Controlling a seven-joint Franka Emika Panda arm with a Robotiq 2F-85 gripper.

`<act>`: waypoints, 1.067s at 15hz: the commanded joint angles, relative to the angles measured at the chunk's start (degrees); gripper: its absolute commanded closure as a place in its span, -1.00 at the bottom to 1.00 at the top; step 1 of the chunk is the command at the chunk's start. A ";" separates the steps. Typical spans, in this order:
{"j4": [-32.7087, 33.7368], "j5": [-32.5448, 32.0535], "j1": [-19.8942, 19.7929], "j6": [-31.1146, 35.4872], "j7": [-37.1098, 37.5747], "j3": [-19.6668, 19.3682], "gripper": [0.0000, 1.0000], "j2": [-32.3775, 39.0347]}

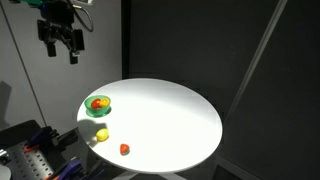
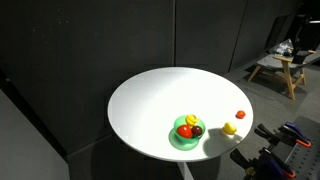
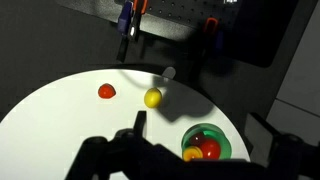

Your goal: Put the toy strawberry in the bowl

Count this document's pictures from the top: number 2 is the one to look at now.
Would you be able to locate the dark purple toy plum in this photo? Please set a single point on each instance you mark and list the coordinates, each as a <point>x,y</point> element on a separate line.
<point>197,130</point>

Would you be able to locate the yellow orange toy fruit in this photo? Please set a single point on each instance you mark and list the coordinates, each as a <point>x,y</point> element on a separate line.
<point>191,119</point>

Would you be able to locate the red toy strawberry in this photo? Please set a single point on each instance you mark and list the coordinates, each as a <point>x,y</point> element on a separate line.
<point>240,114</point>

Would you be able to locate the wooden bench with grey seat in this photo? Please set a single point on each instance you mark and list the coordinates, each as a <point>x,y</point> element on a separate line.
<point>287,70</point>

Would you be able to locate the clear crumpled plastic bag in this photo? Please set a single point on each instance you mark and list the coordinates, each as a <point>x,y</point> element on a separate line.
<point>282,47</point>

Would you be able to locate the red toy tomato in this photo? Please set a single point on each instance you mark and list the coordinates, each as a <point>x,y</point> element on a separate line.
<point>184,131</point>

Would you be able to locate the green plastic bowl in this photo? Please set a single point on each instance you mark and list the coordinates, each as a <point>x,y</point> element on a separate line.
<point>186,140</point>

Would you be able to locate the grey perforated breadboard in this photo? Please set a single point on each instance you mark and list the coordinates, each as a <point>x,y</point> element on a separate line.
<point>308,160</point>

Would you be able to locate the yellow toy lemon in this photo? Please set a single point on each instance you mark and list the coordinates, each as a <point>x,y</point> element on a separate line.
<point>229,128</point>

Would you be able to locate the white table pedestal leg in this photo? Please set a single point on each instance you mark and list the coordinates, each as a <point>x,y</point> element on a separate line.
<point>185,171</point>

